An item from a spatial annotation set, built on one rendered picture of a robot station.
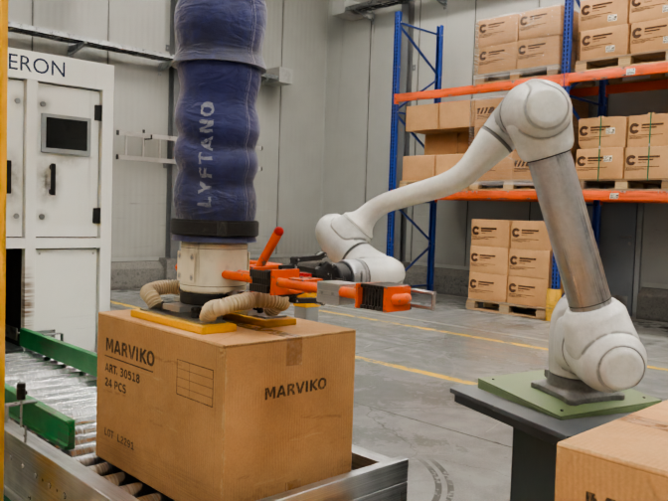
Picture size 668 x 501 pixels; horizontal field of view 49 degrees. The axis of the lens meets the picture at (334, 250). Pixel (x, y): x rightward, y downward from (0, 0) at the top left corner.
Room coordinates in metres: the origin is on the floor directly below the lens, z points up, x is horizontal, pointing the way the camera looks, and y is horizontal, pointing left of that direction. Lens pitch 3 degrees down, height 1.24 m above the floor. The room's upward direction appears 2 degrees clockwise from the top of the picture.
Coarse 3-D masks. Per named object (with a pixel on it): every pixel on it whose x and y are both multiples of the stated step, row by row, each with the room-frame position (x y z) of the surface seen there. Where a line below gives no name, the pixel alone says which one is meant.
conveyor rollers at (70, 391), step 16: (16, 352) 3.34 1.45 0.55; (32, 352) 3.38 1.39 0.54; (16, 368) 3.07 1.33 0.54; (32, 368) 3.03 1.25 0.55; (48, 368) 3.07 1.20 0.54; (64, 368) 3.05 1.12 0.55; (32, 384) 2.77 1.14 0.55; (48, 384) 2.80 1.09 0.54; (64, 384) 2.84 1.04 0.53; (80, 384) 2.80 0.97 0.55; (96, 384) 2.84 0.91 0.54; (48, 400) 2.54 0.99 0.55; (64, 400) 2.57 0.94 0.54; (80, 400) 2.60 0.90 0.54; (80, 416) 2.42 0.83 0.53; (32, 432) 2.22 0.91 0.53; (80, 432) 2.23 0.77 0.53; (80, 448) 2.05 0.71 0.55; (96, 464) 1.92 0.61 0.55; (112, 480) 1.83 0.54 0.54; (128, 480) 1.85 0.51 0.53; (144, 496) 1.71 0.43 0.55; (160, 496) 1.72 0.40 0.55
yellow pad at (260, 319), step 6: (258, 312) 1.90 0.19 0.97; (228, 318) 1.92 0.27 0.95; (234, 318) 1.90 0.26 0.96; (240, 318) 1.88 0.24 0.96; (246, 318) 1.86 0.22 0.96; (252, 318) 1.84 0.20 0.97; (258, 318) 1.83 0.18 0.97; (264, 318) 1.83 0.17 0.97; (270, 318) 1.84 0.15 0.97; (276, 318) 1.84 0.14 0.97; (282, 318) 1.85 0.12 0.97; (288, 318) 1.85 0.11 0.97; (294, 318) 1.87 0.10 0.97; (252, 324) 1.84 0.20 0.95; (258, 324) 1.82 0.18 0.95; (264, 324) 1.81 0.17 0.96; (270, 324) 1.81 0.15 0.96; (276, 324) 1.82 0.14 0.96; (282, 324) 1.84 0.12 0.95; (288, 324) 1.85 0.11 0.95; (294, 324) 1.86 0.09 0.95
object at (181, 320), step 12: (168, 300) 1.89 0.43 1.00; (132, 312) 1.90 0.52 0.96; (144, 312) 1.87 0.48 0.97; (156, 312) 1.84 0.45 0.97; (168, 312) 1.85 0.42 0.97; (180, 312) 1.85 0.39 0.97; (192, 312) 1.76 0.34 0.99; (168, 324) 1.77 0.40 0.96; (180, 324) 1.74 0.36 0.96; (192, 324) 1.70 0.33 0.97; (204, 324) 1.70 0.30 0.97; (216, 324) 1.71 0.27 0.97; (228, 324) 1.72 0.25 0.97
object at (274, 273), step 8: (256, 272) 1.68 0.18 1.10; (264, 272) 1.66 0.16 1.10; (272, 272) 1.65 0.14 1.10; (280, 272) 1.67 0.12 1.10; (288, 272) 1.69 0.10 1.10; (296, 272) 1.70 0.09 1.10; (256, 280) 1.69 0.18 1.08; (264, 280) 1.67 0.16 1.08; (272, 280) 1.65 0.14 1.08; (256, 288) 1.68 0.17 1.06; (264, 288) 1.66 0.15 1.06; (272, 288) 1.65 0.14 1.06; (280, 288) 1.67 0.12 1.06; (288, 288) 1.69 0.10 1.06
